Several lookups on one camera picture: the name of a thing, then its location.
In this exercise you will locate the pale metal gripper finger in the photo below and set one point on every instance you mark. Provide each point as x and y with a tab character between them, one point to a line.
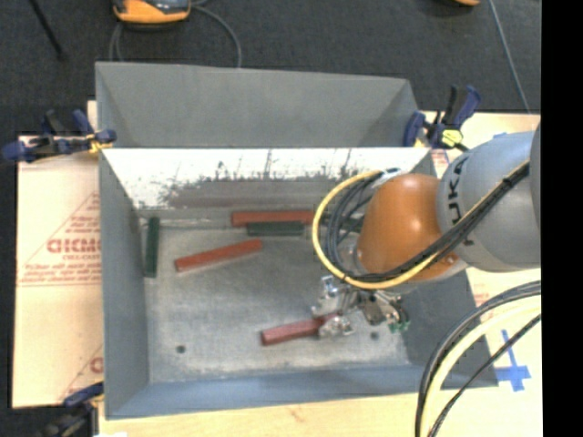
326	296
337	327

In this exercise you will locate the red-brown block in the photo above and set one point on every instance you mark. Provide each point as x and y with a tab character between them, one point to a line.
291	331
218	255
273	217

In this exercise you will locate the dark green flat block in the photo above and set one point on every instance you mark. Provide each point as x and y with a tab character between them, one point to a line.
275	229
152	248

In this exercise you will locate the grey metal bin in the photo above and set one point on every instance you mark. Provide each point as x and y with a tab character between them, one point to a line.
228	317

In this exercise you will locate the brown cardboard board, red print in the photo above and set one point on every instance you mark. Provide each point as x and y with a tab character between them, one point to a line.
54	307

